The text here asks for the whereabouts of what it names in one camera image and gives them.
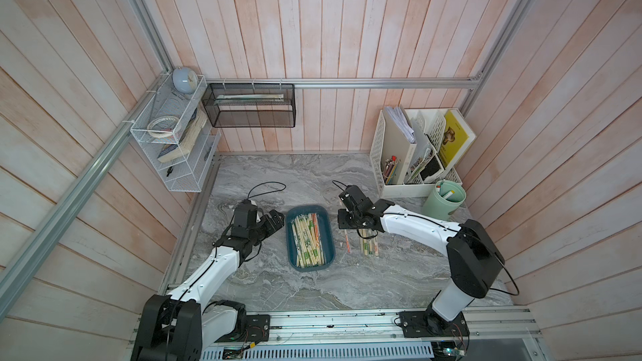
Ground red printed chopsticks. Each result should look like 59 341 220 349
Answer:
344 232 351 254

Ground teal plastic storage tray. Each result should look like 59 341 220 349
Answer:
285 205 335 272

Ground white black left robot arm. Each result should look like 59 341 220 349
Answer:
131 199 285 360

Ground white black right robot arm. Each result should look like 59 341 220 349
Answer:
338 186 505 339

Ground bundle of coloured folders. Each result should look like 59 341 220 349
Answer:
382 155 399 185

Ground white file organizer rack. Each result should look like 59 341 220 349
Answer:
369 109 462 199

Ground mint green pen cup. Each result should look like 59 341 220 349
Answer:
421 180 466 221

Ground black booklet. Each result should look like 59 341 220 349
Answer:
420 155 443 184

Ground yellow capped white marker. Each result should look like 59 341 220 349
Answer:
441 191 455 200

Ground white papers in organizer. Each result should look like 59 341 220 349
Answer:
384 106 416 144

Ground old book on shelf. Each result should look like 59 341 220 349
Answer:
157 107 208 164

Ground yellow book with animal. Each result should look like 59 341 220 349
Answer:
438 109 476 170

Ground roll of tape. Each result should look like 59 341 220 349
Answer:
145 115 180 139

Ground small grey globe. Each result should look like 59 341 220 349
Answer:
172 67 199 95

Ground black cable on table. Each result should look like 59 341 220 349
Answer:
245 180 287 202

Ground black mesh wall basket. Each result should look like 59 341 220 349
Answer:
202 83 297 128

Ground white wire wall shelf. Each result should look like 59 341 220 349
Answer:
130 73 221 193

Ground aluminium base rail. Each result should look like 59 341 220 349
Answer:
202 306 551 360

